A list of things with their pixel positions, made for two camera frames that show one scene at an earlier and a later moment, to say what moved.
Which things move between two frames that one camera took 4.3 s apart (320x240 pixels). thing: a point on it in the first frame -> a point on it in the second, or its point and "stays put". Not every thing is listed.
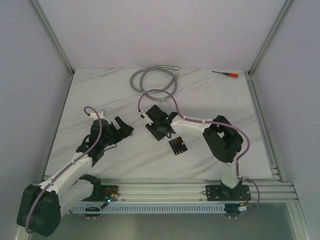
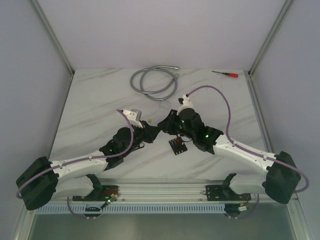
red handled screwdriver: [230, 74] stays put
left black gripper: [116, 130] -> [146, 131]
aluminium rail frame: [274, 190] stays put
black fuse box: [178, 145] stays put
